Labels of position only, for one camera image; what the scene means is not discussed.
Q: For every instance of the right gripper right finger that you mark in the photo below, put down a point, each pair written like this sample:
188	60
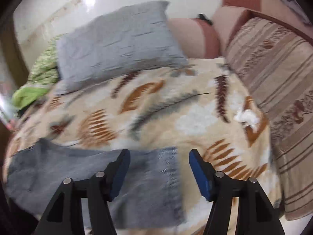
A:
256	214

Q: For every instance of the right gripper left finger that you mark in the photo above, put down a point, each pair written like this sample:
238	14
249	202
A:
63	214

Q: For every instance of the grey denim pants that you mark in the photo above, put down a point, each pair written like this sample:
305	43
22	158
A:
150	196

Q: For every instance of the white crumpled tissue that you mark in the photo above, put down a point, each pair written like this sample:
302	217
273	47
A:
247	117

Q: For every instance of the beige leaf pattern blanket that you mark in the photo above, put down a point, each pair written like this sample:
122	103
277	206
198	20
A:
189	108

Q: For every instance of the green patterned quilt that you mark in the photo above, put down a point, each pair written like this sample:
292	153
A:
43	75

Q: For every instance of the brown striped cushion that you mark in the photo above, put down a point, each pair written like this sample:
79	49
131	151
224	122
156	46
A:
275	64

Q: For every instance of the pink brown sofa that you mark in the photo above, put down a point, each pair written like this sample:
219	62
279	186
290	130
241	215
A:
200	40

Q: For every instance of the grey quilted pillow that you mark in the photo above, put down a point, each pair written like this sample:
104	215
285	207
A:
133	38

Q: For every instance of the small black object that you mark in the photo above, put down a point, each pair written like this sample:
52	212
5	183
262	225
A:
205	19

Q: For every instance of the grey cloth on sofa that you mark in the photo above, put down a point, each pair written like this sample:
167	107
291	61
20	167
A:
297	10

